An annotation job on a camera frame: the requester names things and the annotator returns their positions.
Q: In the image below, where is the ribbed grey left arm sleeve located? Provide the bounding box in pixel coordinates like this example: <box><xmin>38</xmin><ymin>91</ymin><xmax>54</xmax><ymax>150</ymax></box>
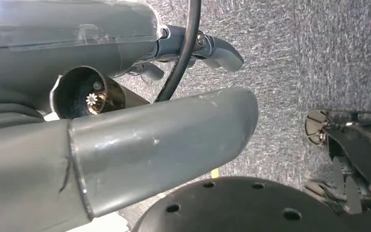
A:
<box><xmin>0</xmin><ymin>93</ymin><xmax>45</xmax><ymax>132</ymax></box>

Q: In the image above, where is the black round base with holes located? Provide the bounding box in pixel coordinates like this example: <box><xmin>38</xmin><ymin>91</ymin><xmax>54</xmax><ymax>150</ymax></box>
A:
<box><xmin>131</xmin><ymin>176</ymin><xmax>371</xmax><ymax>232</ymax></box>

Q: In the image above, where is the thick black cable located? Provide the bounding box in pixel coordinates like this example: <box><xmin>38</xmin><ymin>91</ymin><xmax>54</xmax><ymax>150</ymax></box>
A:
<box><xmin>154</xmin><ymin>0</ymin><xmax>202</xmax><ymax>103</ymax></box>

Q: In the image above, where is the black wheeled frame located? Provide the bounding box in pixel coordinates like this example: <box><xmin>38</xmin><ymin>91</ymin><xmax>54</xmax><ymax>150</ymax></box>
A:
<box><xmin>304</xmin><ymin>109</ymin><xmax>371</xmax><ymax>216</ymax></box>

